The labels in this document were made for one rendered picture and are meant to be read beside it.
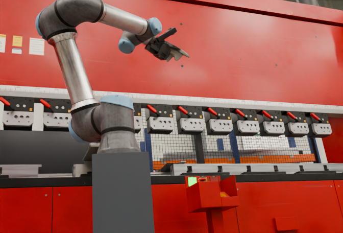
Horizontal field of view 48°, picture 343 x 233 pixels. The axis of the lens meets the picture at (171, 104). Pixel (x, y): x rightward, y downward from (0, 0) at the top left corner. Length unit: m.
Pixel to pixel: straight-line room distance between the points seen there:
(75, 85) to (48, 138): 1.30
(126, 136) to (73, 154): 1.43
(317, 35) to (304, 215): 1.52
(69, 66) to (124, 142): 0.37
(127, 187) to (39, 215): 0.80
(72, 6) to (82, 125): 0.42
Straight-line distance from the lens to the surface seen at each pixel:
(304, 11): 3.39
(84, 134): 1.42
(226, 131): 2.46
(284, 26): 3.18
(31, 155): 2.67
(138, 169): 1.22
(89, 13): 1.46
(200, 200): 1.83
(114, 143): 1.27
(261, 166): 2.52
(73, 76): 1.45
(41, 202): 1.95
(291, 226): 2.38
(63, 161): 2.67
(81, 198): 1.97
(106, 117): 1.32
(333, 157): 3.69
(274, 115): 2.71
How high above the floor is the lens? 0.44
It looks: 22 degrees up
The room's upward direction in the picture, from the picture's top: 6 degrees counter-clockwise
